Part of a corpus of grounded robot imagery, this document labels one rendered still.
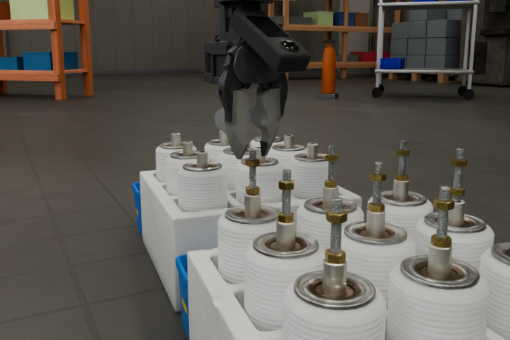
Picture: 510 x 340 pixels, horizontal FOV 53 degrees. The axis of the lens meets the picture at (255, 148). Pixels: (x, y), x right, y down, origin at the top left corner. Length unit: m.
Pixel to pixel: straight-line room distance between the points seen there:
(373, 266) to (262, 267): 0.13
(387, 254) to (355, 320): 0.16
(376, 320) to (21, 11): 5.34
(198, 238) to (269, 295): 0.39
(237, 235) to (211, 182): 0.30
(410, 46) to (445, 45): 0.72
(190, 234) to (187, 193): 0.08
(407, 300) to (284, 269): 0.13
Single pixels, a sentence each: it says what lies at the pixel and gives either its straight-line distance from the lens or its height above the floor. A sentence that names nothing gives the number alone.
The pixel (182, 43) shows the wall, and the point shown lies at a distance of 11.60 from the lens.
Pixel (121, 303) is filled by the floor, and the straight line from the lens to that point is 1.05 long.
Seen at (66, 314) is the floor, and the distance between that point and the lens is 1.04.
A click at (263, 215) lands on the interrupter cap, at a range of 0.70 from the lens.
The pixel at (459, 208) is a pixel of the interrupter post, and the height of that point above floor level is 0.27.
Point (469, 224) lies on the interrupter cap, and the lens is 0.72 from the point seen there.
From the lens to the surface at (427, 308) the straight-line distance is 0.53.
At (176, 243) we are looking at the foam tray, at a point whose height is 0.13.
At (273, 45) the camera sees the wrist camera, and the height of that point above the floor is 0.48.
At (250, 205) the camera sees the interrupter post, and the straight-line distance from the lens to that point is 0.69.
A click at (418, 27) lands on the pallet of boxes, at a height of 0.83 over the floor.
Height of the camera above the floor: 0.47
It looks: 11 degrees down
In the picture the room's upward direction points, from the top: straight up
